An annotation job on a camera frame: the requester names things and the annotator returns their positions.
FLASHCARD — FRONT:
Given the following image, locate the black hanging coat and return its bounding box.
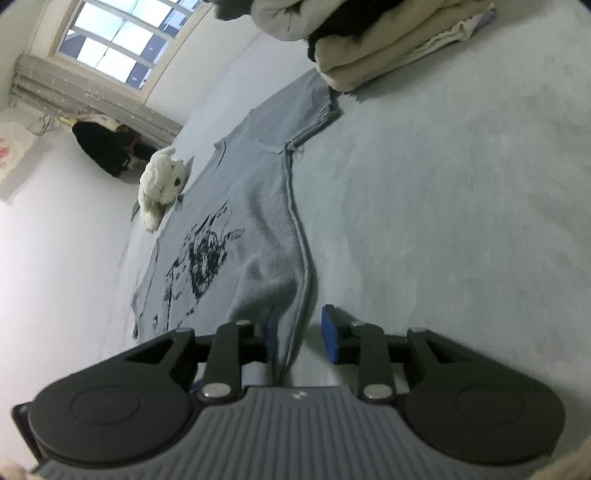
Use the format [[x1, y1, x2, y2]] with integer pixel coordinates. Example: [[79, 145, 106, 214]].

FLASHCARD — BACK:
[[72, 121, 156, 179]]

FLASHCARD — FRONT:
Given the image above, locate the window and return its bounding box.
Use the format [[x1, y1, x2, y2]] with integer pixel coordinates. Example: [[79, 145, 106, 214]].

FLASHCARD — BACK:
[[44, 0, 219, 95]]

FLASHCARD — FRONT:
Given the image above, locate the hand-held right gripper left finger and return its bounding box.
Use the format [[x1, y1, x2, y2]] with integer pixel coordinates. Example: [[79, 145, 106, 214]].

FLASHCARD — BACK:
[[99, 318, 280, 403]]

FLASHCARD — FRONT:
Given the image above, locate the white plastic bag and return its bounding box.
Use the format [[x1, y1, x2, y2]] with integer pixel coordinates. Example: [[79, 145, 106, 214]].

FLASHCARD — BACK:
[[0, 120, 36, 200]]

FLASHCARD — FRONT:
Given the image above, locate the white plush dog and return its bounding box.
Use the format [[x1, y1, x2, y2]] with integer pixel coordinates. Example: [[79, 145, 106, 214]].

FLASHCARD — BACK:
[[137, 148, 193, 233]]

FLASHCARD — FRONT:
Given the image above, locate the white folded garment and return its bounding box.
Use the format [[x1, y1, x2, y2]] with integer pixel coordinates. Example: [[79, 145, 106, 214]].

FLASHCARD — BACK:
[[250, 0, 370, 43]]

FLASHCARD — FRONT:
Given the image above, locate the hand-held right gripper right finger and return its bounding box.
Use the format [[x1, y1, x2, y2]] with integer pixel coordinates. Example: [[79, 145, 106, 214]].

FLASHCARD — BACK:
[[321, 305, 509, 402]]

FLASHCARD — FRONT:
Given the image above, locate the grey patterned curtain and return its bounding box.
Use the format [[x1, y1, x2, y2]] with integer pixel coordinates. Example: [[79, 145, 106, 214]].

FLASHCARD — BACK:
[[10, 54, 184, 145]]

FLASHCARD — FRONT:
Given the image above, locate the grey knit sweater black print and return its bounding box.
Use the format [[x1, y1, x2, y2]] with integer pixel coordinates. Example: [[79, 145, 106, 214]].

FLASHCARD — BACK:
[[130, 69, 345, 387]]

